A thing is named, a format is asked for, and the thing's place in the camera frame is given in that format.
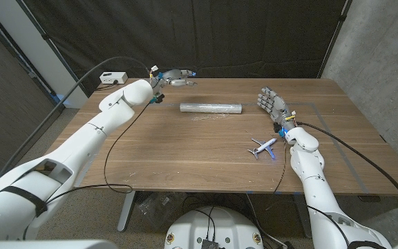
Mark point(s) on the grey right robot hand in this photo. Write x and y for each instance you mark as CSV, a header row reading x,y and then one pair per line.
x,y
276,107

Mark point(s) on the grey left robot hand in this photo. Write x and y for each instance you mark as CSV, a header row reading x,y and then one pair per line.
x,y
175,74

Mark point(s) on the silver foil roll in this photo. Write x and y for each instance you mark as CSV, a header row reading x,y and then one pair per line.
x,y
209,108

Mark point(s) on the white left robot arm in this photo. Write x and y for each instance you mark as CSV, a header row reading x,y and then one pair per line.
x,y
81,148

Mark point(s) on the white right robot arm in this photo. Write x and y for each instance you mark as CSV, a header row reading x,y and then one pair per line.
x,y
320,197

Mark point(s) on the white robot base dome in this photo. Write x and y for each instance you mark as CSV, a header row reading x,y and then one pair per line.
x,y
219,224

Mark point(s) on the white toy aeroplane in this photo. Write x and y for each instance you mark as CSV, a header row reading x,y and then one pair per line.
x,y
264,146

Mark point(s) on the black backdrop curtain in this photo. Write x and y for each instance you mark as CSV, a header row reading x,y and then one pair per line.
x,y
219,34

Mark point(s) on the white power outlet box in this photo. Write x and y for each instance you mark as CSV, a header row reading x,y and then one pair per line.
x,y
113,77

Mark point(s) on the black backdrop stand pole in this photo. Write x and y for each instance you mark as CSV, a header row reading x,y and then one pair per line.
x,y
336,34
52,46

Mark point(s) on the grey table leg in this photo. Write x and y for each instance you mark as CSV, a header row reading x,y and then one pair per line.
x,y
301,214
124,214

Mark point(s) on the clear plastic bag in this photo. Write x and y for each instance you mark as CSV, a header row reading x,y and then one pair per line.
x,y
157,207

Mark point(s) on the black box on base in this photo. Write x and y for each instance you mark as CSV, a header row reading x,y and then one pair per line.
x,y
210,244

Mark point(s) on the white robot chest cover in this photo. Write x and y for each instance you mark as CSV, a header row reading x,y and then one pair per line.
x,y
47,245

